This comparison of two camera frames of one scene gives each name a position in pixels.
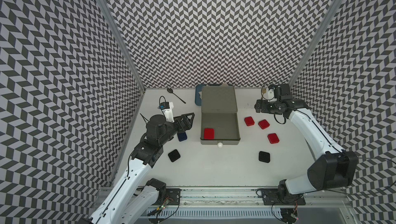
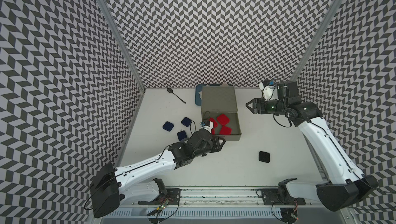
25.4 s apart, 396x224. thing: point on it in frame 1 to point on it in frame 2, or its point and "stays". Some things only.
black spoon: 170,91 stays
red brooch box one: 249,121 to 223,120
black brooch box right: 264,157 stays
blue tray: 198,89 stays
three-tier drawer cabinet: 219,104 stays
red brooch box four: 273,138 to 215,123
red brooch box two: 263,124 to 225,130
